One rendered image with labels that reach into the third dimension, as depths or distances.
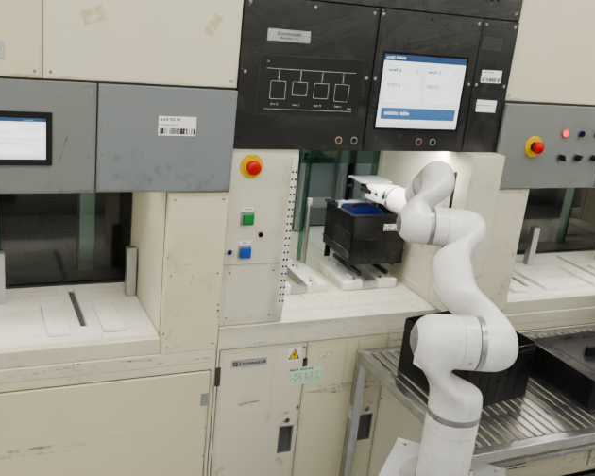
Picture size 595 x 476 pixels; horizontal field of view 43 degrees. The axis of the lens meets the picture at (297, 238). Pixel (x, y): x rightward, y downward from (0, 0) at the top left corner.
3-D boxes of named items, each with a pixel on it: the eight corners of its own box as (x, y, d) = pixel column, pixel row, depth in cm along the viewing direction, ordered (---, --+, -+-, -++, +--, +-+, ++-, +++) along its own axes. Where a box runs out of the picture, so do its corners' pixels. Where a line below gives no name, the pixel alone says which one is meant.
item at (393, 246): (342, 277, 258) (353, 186, 249) (316, 257, 276) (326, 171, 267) (403, 273, 268) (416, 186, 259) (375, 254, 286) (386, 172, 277)
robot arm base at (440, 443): (474, 518, 169) (489, 446, 163) (391, 492, 175) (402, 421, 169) (485, 473, 186) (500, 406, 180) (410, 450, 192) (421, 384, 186)
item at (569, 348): (588, 415, 218) (599, 374, 214) (518, 366, 243) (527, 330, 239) (659, 400, 231) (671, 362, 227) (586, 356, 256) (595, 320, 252)
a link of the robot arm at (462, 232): (441, 380, 168) (513, 384, 169) (455, 345, 160) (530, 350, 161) (416, 229, 205) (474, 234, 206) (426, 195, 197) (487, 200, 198)
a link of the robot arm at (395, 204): (405, 180, 246) (382, 196, 245) (427, 192, 235) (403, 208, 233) (414, 201, 250) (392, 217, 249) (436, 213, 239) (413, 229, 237)
